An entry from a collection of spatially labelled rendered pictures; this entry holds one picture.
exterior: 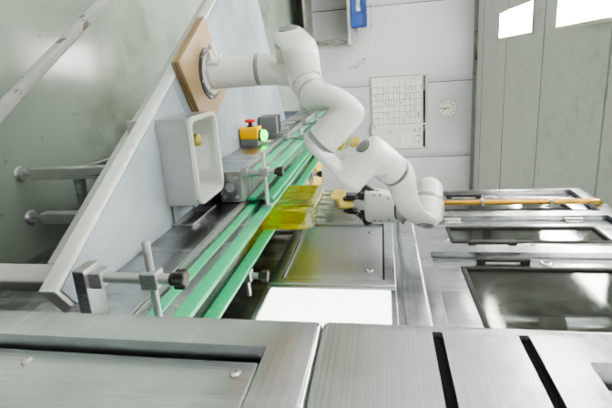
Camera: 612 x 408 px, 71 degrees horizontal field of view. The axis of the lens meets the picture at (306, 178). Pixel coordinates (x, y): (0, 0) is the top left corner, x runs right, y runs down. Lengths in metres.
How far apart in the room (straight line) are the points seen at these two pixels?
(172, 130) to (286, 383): 0.84
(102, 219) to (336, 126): 0.55
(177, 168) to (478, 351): 0.88
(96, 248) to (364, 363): 0.67
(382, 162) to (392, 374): 0.76
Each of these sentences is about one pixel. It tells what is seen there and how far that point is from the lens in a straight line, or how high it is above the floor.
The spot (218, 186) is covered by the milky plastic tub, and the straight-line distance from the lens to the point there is 1.24.
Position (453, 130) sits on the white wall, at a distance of 7.32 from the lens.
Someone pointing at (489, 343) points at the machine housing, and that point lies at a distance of 0.37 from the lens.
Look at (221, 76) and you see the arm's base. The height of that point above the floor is 0.83.
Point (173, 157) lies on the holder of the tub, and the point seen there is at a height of 0.78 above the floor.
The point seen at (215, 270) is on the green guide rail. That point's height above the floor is 0.95.
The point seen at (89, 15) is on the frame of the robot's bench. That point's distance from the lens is 1.94.
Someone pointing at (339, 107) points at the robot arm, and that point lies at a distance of 1.04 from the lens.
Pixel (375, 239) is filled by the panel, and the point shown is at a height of 1.26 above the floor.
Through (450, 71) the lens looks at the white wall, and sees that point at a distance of 7.22.
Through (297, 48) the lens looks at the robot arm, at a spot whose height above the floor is 1.08.
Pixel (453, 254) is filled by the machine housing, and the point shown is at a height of 1.50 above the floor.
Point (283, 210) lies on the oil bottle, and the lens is 1.28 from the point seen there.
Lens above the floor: 1.29
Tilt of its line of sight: 10 degrees down
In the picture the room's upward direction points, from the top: 89 degrees clockwise
